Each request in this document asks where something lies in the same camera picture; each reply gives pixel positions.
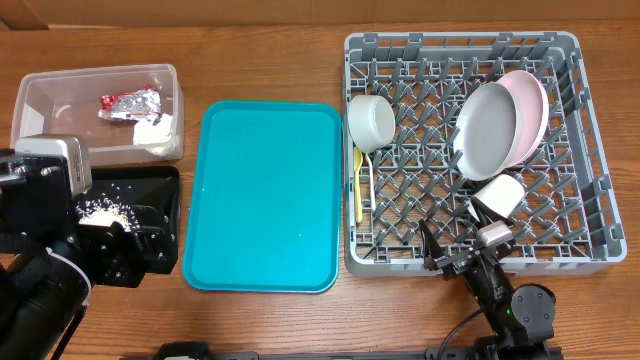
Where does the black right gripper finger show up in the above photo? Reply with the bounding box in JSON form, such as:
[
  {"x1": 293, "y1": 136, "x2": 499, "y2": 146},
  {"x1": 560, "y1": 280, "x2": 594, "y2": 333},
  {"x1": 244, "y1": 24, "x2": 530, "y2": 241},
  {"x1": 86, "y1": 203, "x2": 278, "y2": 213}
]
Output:
[
  {"x1": 471, "y1": 197, "x2": 500, "y2": 230},
  {"x1": 419, "y1": 220, "x2": 443, "y2": 270}
]

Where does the white paper cup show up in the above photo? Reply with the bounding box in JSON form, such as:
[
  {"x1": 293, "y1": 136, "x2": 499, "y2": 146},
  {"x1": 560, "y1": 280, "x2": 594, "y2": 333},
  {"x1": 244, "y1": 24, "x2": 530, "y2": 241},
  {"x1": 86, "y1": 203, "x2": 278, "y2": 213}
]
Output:
[{"x1": 473, "y1": 174, "x2": 525, "y2": 218}]

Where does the grey plate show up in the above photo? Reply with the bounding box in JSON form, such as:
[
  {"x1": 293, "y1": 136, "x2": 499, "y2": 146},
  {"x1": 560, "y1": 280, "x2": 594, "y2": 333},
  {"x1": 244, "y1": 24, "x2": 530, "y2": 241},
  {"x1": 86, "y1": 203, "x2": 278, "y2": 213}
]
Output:
[{"x1": 453, "y1": 82, "x2": 517, "y2": 181}]

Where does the white plastic spoon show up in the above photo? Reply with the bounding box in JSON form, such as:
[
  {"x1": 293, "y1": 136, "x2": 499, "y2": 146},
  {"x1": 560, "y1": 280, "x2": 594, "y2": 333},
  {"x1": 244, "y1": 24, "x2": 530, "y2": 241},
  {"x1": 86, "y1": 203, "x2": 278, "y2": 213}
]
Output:
[{"x1": 365, "y1": 153, "x2": 377, "y2": 213}]

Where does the yellow plastic spoon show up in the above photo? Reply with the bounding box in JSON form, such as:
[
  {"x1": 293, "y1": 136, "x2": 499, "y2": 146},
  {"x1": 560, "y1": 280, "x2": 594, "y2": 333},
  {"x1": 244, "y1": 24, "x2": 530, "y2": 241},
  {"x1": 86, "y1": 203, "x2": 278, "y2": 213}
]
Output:
[{"x1": 353, "y1": 147, "x2": 363, "y2": 224}]

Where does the pink plate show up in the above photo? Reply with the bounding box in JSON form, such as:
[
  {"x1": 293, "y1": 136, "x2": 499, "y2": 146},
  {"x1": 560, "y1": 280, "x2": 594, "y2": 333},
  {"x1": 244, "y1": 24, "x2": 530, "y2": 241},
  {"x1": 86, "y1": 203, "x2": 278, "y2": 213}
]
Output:
[{"x1": 498, "y1": 70, "x2": 549, "y2": 168}]

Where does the white tissue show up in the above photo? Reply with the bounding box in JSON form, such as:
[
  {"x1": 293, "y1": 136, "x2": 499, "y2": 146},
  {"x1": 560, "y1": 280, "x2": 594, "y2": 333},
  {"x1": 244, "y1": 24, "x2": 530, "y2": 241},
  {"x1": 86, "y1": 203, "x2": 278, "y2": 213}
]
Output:
[{"x1": 133, "y1": 114, "x2": 177, "y2": 157}]

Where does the bowl of rice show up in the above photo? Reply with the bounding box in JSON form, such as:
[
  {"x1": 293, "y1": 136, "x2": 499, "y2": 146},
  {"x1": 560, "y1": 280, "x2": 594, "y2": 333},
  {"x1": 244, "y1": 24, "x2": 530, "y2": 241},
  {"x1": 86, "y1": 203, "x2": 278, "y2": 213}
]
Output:
[{"x1": 347, "y1": 95, "x2": 396, "y2": 154}]

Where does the red candy wrapper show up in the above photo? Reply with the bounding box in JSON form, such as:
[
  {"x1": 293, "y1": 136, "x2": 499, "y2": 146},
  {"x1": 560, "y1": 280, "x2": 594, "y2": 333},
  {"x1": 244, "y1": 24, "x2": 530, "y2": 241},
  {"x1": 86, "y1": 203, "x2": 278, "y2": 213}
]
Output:
[{"x1": 98, "y1": 86, "x2": 162, "y2": 122}]

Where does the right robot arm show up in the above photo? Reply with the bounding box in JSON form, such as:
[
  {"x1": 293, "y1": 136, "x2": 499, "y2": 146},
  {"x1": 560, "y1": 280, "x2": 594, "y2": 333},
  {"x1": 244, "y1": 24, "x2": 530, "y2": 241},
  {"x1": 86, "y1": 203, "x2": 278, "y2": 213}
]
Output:
[{"x1": 419, "y1": 199, "x2": 564, "y2": 359}]

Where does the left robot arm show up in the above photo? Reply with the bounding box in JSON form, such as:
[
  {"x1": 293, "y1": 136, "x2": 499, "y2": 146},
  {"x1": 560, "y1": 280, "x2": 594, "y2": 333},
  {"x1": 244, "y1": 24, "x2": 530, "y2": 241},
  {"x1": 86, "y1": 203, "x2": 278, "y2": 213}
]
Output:
[{"x1": 1, "y1": 149, "x2": 180, "y2": 359}]

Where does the grey dishwasher rack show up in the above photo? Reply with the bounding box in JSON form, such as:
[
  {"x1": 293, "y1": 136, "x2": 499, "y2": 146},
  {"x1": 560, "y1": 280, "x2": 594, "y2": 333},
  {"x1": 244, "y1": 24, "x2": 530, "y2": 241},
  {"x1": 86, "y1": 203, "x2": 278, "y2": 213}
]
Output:
[{"x1": 343, "y1": 32, "x2": 627, "y2": 276}]

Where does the black tray bin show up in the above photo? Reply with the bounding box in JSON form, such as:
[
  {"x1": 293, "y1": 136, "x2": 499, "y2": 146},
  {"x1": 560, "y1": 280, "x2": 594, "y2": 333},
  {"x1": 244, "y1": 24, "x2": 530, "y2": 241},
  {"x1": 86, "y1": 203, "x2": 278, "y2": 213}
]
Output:
[{"x1": 79, "y1": 165, "x2": 181, "y2": 275}]

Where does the spilled white rice pile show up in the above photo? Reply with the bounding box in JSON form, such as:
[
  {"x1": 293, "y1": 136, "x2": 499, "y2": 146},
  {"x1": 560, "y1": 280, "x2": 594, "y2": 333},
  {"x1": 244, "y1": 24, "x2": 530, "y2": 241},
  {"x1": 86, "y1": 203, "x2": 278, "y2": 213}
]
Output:
[{"x1": 75, "y1": 182, "x2": 140, "y2": 232}]

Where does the clear plastic bin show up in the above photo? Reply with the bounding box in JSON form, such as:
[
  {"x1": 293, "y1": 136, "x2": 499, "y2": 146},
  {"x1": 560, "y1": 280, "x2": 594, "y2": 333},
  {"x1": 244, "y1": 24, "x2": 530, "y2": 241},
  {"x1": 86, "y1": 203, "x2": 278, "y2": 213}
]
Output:
[{"x1": 10, "y1": 64, "x2": 184, "y2": 166}]

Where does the teal plastic tray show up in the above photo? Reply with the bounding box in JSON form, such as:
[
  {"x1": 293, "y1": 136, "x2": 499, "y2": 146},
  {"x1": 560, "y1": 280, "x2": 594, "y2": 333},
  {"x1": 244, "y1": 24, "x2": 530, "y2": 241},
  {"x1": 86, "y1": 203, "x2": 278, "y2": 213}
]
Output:
[{"x1": 182, "y1": 101, "x2": 342, "y2": 294}]

